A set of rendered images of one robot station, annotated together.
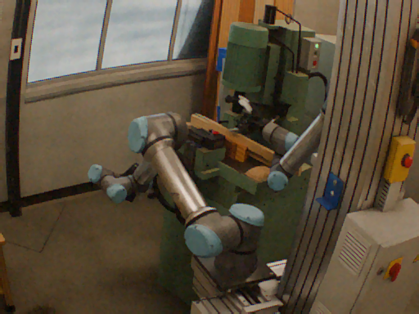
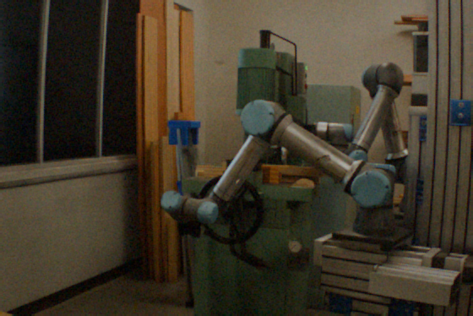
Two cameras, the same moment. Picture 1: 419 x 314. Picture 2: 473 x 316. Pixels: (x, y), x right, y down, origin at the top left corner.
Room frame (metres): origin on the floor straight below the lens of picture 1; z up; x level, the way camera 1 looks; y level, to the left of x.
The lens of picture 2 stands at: (0.21, 1.00, 1.18)
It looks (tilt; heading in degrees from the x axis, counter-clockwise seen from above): 4 degrees down; 335
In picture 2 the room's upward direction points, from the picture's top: 2 degrees clockwise
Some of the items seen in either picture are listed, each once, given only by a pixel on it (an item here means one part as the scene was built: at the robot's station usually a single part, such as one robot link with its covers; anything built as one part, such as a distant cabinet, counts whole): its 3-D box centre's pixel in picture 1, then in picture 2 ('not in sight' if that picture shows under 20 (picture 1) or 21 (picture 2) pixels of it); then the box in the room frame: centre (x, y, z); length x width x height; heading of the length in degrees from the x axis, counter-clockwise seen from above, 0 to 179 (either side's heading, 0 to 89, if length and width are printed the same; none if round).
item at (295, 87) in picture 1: (295, 87); (296, 111); (2.48, -0.35, 1.23); 0.09 x 0.08 x 0.15; 138
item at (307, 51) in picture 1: (310, 53); (299, 78); (2.56, -0.41, 1.40); 0.10 x 0.06 x 0.16; 138
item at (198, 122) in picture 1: (236, 141); (256, 174); (2.43, -0.11, 0.93); 0.60 x 0.02 x 0.05; 48
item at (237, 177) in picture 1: (214, 158); (247, 188); (2.33, -0.03, 0.87); 0.61 x 0.30 x 0.06; 48
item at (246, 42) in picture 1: (245, 56); (256, 83); (2.42, -0.09, 1.35); 0.18 x 0.18 x 0.31
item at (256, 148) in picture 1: (253, 146); (279, 169); (2.33, -0.18, 0.95); 0.55 x 0.02 x 0.04; 48
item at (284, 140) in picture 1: (286, 141); (340, 133); (2.00, -0.28, 1.14); 0.11 x 0.08 x 0.09; 48
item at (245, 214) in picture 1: (243, 226); (377, 182); (1.58, -0.14, 0.98); 0.13 x 0.12 x 0.14; 134
